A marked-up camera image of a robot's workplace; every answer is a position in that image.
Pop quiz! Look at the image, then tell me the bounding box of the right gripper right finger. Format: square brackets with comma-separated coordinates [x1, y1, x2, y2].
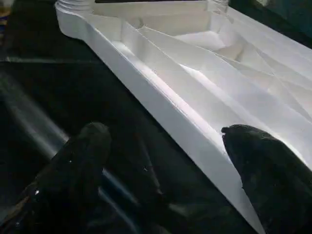
[221, 124, 312, 234]

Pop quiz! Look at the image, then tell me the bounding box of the black table mat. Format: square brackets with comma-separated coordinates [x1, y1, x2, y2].
[0, 0, 312, 234]

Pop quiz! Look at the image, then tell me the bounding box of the white plastic table top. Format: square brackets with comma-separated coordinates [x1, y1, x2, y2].
[55, 0, 312, 234]

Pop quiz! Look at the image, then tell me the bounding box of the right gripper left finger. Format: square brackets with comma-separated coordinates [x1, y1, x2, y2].
[0, 122, 112, 234]

